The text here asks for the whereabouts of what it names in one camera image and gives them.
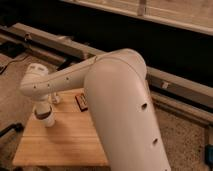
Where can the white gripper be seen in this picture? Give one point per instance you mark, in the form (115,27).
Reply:
(42,110)

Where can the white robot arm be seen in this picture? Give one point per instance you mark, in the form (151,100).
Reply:
(119,102)

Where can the white plastic bottle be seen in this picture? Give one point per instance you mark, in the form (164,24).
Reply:
(55,98)

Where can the black object floor left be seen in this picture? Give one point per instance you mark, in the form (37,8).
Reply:
(18,127)

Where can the wooden board table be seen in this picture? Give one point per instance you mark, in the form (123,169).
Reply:
(71,141)

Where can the blue object right edge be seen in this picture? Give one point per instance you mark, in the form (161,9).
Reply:
(209,155)

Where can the metal window rail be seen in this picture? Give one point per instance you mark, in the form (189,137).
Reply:
(189,90)

